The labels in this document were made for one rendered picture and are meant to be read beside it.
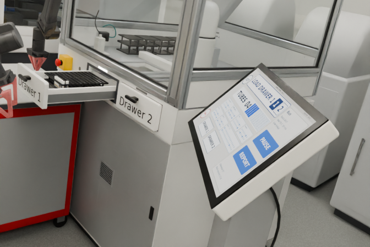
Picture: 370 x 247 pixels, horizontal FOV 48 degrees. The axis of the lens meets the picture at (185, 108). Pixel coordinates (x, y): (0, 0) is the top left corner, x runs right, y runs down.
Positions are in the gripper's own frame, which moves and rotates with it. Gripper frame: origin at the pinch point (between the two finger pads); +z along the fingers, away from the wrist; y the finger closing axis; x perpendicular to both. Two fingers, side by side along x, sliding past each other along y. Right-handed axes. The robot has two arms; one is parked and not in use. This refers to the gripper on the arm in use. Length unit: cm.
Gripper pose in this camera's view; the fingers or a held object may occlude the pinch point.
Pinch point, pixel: (36, 69)
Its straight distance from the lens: 214.1
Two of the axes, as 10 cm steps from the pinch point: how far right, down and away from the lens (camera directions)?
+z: -1.8, 9.3, 3.1
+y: -7.5, -3.4, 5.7
